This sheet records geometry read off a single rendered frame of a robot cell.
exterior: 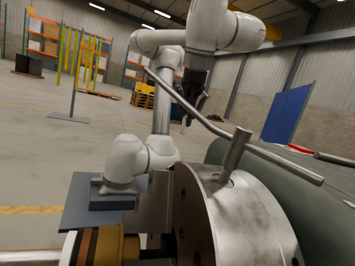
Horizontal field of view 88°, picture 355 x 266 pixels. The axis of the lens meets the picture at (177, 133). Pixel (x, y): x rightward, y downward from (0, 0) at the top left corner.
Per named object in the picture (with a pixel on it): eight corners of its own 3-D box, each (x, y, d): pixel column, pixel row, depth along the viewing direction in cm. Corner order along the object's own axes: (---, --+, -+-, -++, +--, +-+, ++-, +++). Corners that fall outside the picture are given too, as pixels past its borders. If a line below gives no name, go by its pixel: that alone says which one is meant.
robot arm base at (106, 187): (90, 175, 98) (92, 165, 97) (132, 177, 107) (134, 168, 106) (89, 196, 82) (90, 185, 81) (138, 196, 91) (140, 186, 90)
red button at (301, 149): (298, 150, 68) (300, 145, 68) (313, 157, 63) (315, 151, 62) (286, 148, 66) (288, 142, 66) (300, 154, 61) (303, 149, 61)
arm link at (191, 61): (194, 47, 61) (191, 65, 64) (179, 46, 54) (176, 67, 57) (219, 52, 57) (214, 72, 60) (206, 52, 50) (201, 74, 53)
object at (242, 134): (225, 197, 29) (255, 131, 25) (218, 202, 27) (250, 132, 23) (214, 189, 30) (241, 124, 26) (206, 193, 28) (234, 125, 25)
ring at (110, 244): (140, 210, 33) (83, 208, 30) (146, 258, 24) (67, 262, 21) (129, 252, 35) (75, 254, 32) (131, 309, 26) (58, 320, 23)
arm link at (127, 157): (100, 168, 96) (107, 128, 91) (133, 168, 106) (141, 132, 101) (105, 185, 83) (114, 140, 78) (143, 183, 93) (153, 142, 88)
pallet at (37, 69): (44, 78, 1048) (46, 60, 1026) (38, 78, 975) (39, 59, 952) (18, 73, 1010) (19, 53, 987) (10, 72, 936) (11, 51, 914)
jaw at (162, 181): (178, 230, 36) (180, 169, 40) (189, 233, 31) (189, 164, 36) (120, 230, 32) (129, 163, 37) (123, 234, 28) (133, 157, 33)
